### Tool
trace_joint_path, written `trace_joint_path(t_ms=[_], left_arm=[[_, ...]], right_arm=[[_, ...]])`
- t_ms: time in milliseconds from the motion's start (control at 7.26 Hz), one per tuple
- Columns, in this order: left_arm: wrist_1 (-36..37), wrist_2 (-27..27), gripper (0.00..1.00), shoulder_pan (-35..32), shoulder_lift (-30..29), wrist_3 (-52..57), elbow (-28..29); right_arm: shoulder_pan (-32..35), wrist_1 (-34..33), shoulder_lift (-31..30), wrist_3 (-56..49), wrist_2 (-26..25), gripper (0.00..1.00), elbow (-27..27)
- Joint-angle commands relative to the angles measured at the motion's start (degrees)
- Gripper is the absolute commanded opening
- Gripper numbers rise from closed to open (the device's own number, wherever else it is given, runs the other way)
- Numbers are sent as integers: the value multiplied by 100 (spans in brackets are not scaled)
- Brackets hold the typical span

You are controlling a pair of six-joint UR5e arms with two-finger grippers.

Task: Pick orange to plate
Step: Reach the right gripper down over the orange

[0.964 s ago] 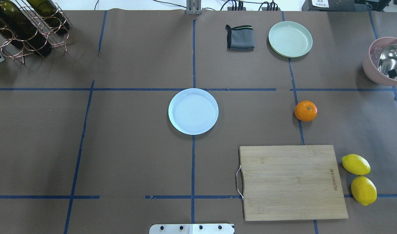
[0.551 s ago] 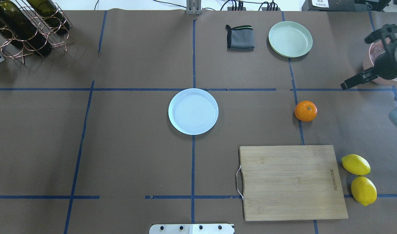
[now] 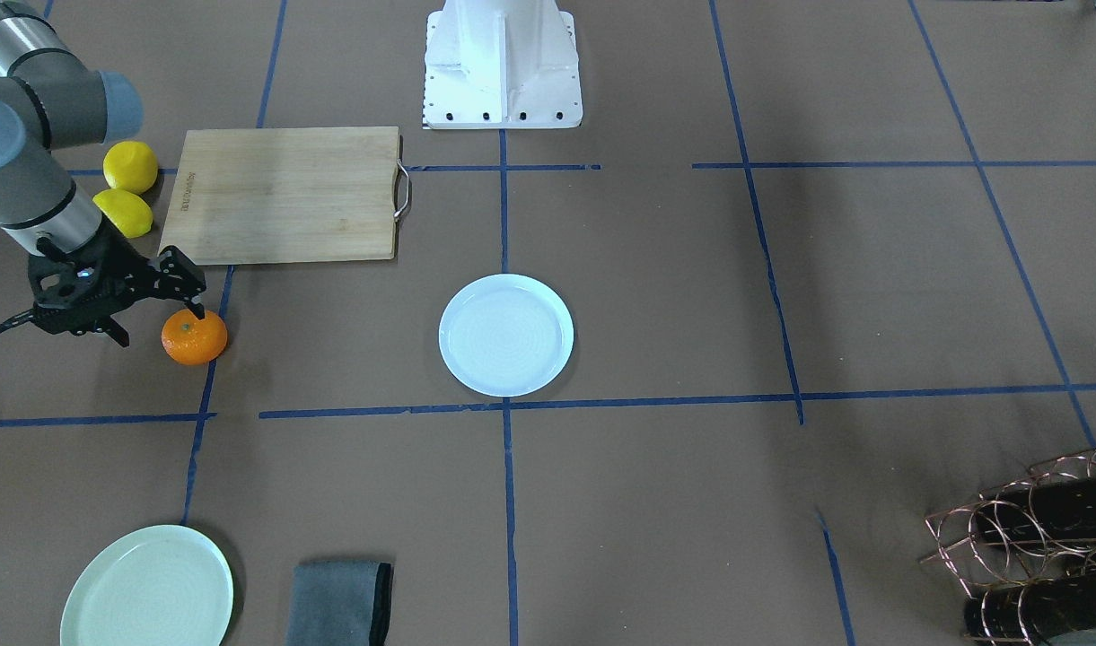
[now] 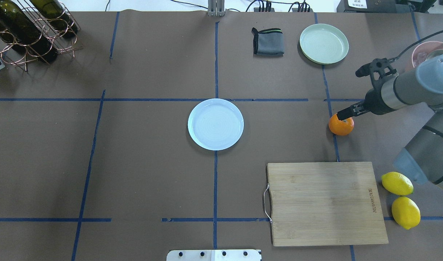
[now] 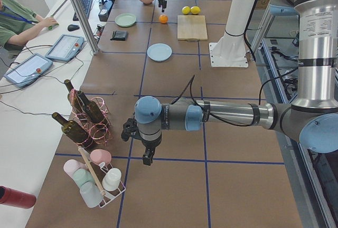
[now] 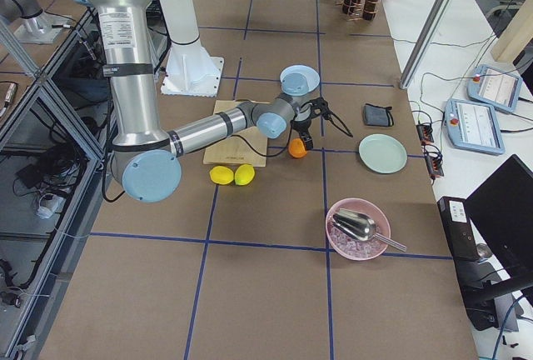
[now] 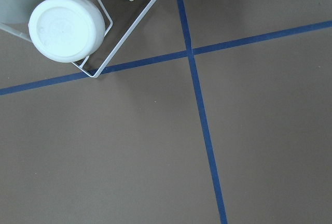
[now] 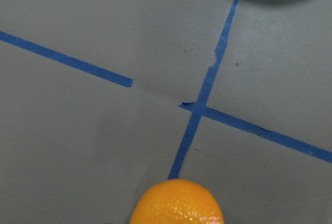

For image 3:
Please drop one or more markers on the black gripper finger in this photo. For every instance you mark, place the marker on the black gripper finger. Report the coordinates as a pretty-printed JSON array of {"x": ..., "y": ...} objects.
[
  {"x": 111, "y": 328},
  {"x": 179, "y": 279}
]

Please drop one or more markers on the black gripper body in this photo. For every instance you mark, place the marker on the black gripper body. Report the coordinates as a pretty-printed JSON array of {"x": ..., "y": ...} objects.
[{"x": 127, "y": 272}]

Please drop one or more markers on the orange fruit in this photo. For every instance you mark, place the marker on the orange fruit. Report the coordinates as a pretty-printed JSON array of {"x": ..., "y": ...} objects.
[{"x": 189, "y": 340}]

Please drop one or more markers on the light blue plate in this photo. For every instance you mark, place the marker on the light blue plate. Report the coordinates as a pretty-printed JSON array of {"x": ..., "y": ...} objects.
[{"x": 506, "y": 335}]

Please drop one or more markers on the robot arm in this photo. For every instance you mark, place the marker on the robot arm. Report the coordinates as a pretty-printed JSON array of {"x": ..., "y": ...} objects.
[{"x": 51, "y": 100}]

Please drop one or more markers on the light green plate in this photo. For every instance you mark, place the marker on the light green plate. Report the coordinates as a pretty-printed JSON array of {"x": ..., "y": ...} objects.
[{"x": 161, "y": 585}]

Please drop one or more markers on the yellow lemon near board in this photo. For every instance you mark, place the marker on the yellow lemon near board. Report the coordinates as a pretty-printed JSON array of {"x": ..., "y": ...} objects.
[{"x": 129, "y": 212}]

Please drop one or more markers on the wooden cutting board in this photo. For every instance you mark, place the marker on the wooden cutting board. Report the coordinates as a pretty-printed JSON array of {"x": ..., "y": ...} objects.
[{"x": 258, "y": 196}]

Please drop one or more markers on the yellow lemon outer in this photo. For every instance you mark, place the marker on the yellow lemon outer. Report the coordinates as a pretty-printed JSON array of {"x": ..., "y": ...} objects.
[{"x": 132, "y": 166}]

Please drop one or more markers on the folded grey cloth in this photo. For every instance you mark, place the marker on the folded grey cloth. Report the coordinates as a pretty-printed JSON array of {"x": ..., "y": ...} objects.
[{"x": 345, "y": 602}]

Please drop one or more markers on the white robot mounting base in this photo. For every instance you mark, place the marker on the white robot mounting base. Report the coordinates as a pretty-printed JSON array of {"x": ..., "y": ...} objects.
[{"x": 501, "y": 64}]

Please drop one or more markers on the dark wine bottle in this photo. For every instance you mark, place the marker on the dark wine bottle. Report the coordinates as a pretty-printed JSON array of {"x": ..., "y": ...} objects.
[
  {"x": 1061, "y": 511},
  {"x": 1054, "y": 612}
]

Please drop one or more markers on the copper wire bottle rack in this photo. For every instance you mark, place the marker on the copper wire bottle rack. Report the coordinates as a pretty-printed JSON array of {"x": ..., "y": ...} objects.
[{"x": 1024, "y": 554}]

